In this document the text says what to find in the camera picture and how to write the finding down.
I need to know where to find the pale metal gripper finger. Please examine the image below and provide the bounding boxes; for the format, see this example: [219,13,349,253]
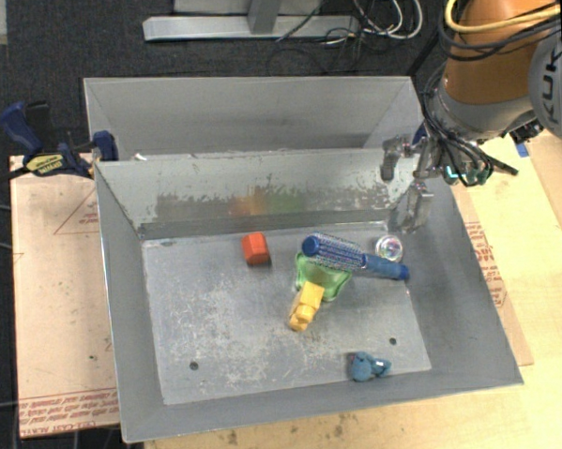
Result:
[378,133,414,183]
[385,181,437,236]

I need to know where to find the clear glass ball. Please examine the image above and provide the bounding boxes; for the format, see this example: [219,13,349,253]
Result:
[373,233,405,263]

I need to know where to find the blue hairbrush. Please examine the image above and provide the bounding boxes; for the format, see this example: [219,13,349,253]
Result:
[300,227,412,287]

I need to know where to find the green clear plastic bottle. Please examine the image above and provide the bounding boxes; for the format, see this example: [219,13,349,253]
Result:
[292,249,356,306]

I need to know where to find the yellow toy block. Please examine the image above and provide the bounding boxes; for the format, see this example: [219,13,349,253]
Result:
[285,281,328,334]

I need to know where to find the orange-red block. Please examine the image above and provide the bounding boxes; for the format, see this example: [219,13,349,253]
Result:
[240,231,272,268]

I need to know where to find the blue toy animal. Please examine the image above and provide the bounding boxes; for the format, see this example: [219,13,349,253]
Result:
[345,349,394,384]

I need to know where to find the grey metal bin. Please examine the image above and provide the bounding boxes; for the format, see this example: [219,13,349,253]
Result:
[83,55,528,447]

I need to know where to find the brown cardboard board, red print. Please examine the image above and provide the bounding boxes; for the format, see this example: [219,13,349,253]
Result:
[4,127,539,441]

